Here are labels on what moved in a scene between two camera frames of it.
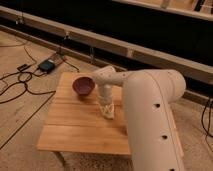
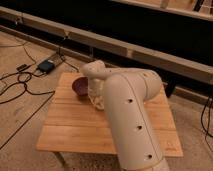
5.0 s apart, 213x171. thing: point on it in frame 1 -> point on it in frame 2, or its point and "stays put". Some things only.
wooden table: (74, 122) stays put
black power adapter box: (46, 65) stays put
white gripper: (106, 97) -> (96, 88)
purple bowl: (83, 85) stays put
